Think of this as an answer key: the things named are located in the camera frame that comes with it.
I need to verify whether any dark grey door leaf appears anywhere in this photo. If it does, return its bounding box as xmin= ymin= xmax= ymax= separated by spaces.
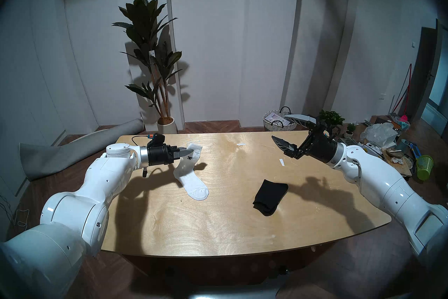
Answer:
xmin=409 ymin=27 xmax=438 ymax=120

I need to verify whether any tall dark green plant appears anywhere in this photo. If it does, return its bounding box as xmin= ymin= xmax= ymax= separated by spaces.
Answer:
xmin=112 ymin=0 xmax=183 ymax=120

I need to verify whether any white cardboard box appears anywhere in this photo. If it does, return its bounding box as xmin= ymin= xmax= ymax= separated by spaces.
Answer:
xmin=362 ymin=144 xmax=383 ymax=159

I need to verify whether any wicker basket with black handles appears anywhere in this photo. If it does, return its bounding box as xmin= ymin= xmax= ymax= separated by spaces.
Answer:
xmin=263 ymin=106 xmax=300 ymax=132

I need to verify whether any rolled grey carpet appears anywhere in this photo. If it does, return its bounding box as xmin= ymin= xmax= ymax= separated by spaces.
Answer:
xmin=19 ymin=118 xmax=145 ymax=181

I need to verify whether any small green potted plant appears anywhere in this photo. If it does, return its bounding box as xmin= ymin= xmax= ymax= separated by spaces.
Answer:
xmin=318 ymin=110 xmax=345 ymax=131

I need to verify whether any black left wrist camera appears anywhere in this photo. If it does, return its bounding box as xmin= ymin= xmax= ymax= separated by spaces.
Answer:
xmin=147 ymin=133 xmax=166 ymax=148

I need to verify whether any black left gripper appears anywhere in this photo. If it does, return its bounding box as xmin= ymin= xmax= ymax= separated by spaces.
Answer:
xmin=148 ymin=146 xmax=194 ymax=166

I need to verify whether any thin floor cable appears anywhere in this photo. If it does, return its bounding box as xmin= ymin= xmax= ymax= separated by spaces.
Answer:
xmin=0 ymin=195 xmax=30 ymax=229

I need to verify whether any white sock with black logo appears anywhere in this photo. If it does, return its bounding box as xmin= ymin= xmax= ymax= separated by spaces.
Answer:
xmin=173 ymin=143 xmax=210 ymax=201

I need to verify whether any wooden board with clutter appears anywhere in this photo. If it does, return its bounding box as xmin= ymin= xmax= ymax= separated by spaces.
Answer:
xmin=383 ymin=148 xmax=412 ymax=176

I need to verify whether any red handled broom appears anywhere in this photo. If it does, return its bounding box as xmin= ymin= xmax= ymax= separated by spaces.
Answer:
xmin=392 ymin=64 xmax=413 ymax=122

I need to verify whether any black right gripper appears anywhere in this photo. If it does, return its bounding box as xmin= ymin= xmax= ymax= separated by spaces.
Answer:
xmin=272 ymin=114 xmax=338 ymax=162

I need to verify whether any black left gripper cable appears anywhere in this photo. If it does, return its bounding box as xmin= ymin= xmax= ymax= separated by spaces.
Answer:
xmin=132 ymin=134 xmax=151 ymax=178

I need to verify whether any green mesh waste basket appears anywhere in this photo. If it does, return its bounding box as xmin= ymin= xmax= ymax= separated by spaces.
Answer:
xmin=416 ymin=155 xmax=434 ymax=181

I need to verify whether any white plant pot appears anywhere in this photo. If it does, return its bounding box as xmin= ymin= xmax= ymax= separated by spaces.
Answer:
xmin=157 ymin=117 xmax=177 ymax=135

